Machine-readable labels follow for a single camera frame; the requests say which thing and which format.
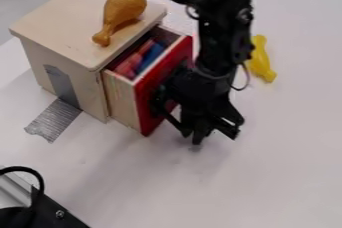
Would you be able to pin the black lab gear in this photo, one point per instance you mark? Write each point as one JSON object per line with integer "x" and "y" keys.
{"x": 40, "y": 212}

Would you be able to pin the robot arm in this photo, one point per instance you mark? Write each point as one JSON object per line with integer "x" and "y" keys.
{"x": 222, "y": 38}

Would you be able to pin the drawer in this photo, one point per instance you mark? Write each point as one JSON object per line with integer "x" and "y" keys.
{"x": 146, "y": 93}

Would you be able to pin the brown toy chicken drumstick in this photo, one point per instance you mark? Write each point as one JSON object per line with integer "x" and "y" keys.
{"x": 122, "y": 5}

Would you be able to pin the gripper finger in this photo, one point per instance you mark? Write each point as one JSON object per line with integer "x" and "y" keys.
{"x": 187, "y": 126}
{"x": 201, "y": 133}

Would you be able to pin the grey tape strip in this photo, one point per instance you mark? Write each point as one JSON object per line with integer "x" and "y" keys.
{"x": 53, "y": 118}

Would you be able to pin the yellow toy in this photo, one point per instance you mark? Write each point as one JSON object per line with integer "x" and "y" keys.
{"x": 261, "y": 62}

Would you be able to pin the blue toy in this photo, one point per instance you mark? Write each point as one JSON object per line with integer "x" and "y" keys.
{"x": 153, "y": 55}

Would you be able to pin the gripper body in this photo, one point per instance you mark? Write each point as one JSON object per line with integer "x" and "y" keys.
{"x": 200, "y": 92}

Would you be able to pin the cabinet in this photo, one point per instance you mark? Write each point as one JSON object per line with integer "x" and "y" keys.
{"x": 62, "y": 22}

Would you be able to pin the red toy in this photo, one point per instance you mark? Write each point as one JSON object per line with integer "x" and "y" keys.
{"x": 133, "y": 61}

